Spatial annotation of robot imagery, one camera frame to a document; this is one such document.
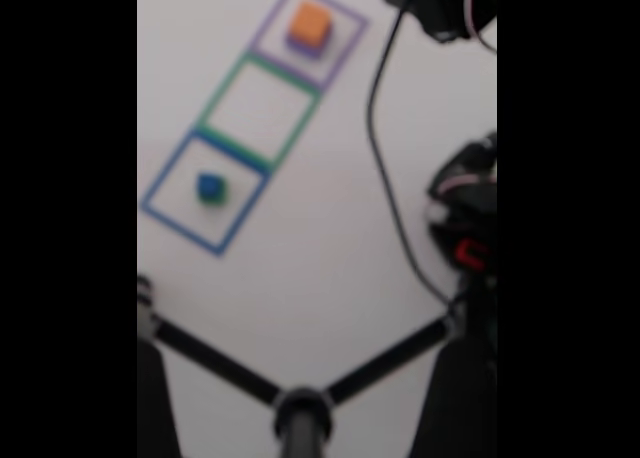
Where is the orange block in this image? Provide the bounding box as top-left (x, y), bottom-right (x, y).
top-left (288, 2), bottom-right (334, 48)

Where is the small blue cube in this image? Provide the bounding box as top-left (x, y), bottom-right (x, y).
top-left (196, 171), bottom-right (221, 199)

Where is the green cube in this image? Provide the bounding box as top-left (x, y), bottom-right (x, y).
top-left (198, 175), bottom-right (230, 207)

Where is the purple block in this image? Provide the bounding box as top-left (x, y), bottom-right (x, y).
top-left (284, 31), bottom-right (334, 62)

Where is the red table clamp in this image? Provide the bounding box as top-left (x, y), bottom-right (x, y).
top-left (452, 237), bottom-right (490, 272)

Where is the white red servo wire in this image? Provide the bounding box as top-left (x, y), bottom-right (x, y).
top-left (462, 0), bottom-right (498, 54)

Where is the purple square frame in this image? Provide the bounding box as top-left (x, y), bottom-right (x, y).
top-left (248, 0), bottom-right (371, 93)

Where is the thick black camera cable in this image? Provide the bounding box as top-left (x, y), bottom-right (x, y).
top-left (367, 0), bottom-right (456, 314)

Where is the green square frame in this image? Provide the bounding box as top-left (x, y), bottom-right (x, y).
top-left (195, 52), bottom-right (322, 174)

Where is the blue square frame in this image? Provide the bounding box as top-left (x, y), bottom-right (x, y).
top-left (139, 127), bottom-right (275, 258)

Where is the black camera tripod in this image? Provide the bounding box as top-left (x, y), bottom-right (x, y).
top-left (137, 272), bottom-right (498, 458)

